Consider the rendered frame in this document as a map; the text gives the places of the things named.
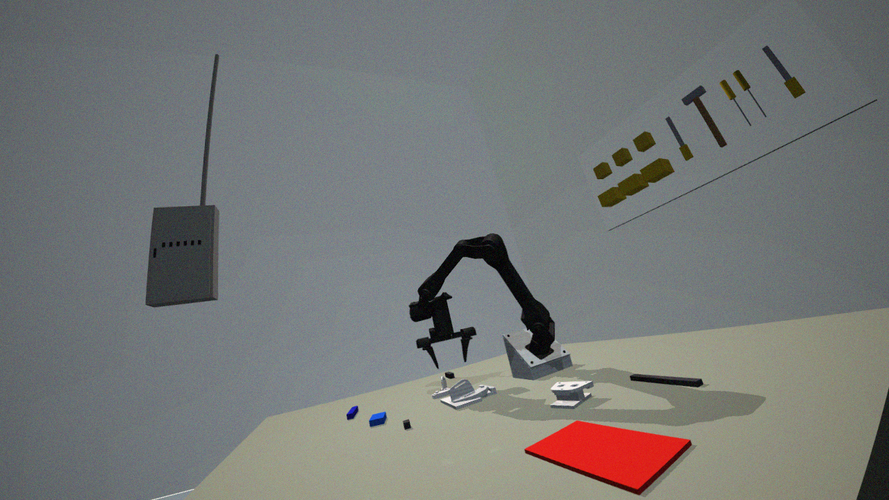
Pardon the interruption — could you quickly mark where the red flat plate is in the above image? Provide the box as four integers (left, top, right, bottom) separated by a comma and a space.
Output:
524, 421, 692, 495

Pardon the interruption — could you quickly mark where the blue rectangular block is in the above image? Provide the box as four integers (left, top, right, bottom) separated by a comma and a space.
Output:
369, 412, 387, 427

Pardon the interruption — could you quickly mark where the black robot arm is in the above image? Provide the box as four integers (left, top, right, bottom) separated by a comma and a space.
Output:
408, 233, 555, 360

